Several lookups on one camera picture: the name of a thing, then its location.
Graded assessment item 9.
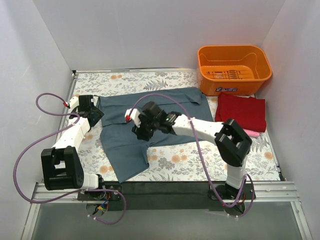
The blue-grey t-shirt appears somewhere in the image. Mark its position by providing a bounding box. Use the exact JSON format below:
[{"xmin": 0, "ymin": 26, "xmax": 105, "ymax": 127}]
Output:
[{"xmin": 97, "ymin": 87, "xmax": 213, "ymax": 183}]

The red folded t-shirt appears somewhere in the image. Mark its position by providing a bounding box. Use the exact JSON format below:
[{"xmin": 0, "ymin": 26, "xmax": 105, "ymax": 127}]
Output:
[{"xmin": 215, "ymin": 93, "xmax": 267, "ymax": 133}]

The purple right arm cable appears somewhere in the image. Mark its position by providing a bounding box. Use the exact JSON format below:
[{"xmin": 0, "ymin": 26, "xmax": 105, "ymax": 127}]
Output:
[{"xmin": 126, "ymin": 93, "xmax": 256, "ymax": 219}]

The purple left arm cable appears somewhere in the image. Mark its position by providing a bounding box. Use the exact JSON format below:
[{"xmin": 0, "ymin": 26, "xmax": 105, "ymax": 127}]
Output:
[{"xmin": 12, "ymin": 92, "xmax": 128, "ymax": 225}]

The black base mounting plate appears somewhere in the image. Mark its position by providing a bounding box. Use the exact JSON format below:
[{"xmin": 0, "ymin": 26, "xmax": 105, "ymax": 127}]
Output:
[{"xmin": 77, "ymin": 181, "xmax": 253, "ymax": 211}]

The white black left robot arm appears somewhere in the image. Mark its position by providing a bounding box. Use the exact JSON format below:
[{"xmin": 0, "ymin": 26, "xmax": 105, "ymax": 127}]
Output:
[{"xmin": 41, "ymin": 95, "xmax": 104, "ymax": 191}]

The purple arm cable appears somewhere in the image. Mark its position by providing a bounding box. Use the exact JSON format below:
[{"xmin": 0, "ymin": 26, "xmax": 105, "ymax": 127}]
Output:
[
  {"xmin": 126, "ymin": 93, "xmax": 256, "ymax": 219},
  {"xmin": 12, "ymin": 92, "xmax": 128, "ymax": 225}
]

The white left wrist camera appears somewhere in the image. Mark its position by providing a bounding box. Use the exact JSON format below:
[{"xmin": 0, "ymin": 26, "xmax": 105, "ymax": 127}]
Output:
[{"xmin": 63, "ymin": 96, "xmax": 79, "ymax": 110}]

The orange plastic basket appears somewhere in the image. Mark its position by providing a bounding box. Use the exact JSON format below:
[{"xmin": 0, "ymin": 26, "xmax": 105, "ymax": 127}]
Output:
[{"xmin": 197, "ymin": 45, "xmax": 272, "ymax": 96}]

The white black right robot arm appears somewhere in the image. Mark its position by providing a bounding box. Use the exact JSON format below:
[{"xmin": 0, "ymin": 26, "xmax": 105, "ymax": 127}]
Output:
[{"xmin": 124, "ymin": 101, "xmax": 252, "ymax": 199}]

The pink folded t-shirt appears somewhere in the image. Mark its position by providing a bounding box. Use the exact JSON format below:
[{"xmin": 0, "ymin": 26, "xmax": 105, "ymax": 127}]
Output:
[{"xmin": 244, "ymin": 129, "xmax": 260, "ymax": 138}]

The aluminium frame rail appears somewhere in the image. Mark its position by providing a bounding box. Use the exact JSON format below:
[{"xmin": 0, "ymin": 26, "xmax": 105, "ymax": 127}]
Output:
[{"xmin": 21, "ymin": 71, "xmax": 312, "ymax": 240}]

